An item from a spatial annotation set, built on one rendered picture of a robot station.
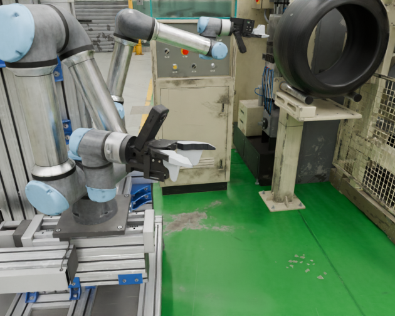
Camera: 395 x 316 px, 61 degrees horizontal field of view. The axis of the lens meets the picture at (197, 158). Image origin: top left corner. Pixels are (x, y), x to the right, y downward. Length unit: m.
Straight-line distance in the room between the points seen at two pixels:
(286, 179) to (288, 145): 0.26
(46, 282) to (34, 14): 0.75
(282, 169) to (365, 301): 0.96
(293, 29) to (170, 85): 0.91
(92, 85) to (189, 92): 1.43
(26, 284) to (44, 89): 0.60
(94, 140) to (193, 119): 1.60
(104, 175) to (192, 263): 1.24
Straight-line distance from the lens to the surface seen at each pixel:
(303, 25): 1.78
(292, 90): 2.01
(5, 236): 1.30
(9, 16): 0.86
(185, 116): 2.37
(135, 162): 0.81
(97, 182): 0.89
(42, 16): 0.89
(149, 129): 0.76
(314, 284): 2.01
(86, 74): 0.96
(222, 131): 2.45
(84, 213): 1.13
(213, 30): 1.72
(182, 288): 1.89
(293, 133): 2.34
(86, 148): 0.85
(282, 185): 2.49
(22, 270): 1.20
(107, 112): 0.96
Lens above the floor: 1.37
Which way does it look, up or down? 25 degrees down
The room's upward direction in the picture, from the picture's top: straight up
